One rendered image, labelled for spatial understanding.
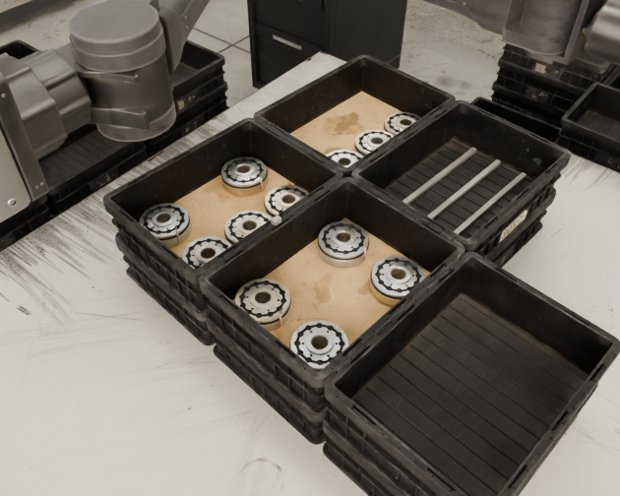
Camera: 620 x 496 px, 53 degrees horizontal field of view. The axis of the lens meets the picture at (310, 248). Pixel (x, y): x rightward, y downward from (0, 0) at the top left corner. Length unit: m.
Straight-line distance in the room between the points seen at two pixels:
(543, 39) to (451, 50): 3.03
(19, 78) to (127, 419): 0.80
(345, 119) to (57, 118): 1.14
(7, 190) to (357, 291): 0.78
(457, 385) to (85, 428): 0.67
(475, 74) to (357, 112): 1.96
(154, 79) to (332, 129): 1.04
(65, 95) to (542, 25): 0.47
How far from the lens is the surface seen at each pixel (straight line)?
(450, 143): 1.59
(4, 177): 0.56
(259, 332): 1.02
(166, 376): 1.27
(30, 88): 0.56
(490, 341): 1.18
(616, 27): 0.70
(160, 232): 1.30
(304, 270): 1.23
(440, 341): 1.16
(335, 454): 1.13
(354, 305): 1.18
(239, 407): 1.21
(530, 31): 0.73
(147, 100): 0.59
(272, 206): 1.32
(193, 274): 1.11
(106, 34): 0.57
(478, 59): 3.70
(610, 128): 2.43
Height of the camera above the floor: 1.75
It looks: 46 degrees down
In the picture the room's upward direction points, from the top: 1 degrees clockwise
